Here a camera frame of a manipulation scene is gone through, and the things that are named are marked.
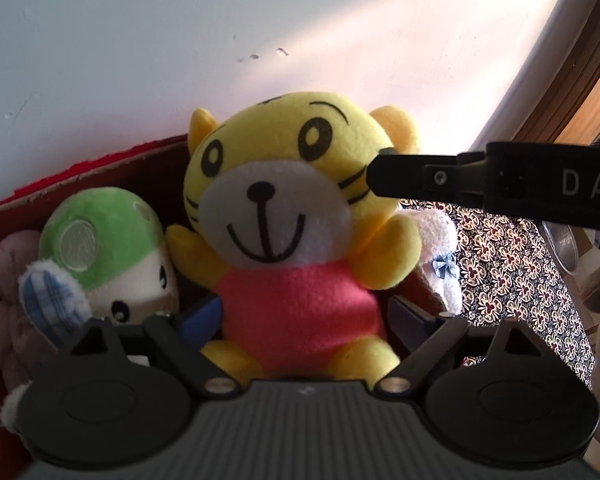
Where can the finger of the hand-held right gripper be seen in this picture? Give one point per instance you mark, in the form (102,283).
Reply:
(410,176)

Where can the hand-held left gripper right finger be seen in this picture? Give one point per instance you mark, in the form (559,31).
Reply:
(405,322)

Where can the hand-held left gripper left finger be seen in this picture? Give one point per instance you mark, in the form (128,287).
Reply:
(202,317)

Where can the green mushroom plush toy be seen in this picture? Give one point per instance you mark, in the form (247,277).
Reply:
(105,250)

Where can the yellow tiger plush toy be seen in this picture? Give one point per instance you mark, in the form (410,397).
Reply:
(290,220)

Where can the metal pot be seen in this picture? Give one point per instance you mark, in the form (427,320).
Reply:
(562,247)

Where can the white plush with blue bow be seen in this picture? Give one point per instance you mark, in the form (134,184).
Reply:
(440,255)

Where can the floral patterned cloth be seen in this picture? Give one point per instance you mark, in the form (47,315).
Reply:
(520,290)

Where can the white plush with plaid ear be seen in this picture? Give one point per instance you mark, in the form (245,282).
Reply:
(50,297)

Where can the pink plush toy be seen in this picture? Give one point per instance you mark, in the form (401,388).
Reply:
(7,310)

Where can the wooden door frame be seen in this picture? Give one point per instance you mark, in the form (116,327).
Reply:
(580,60)

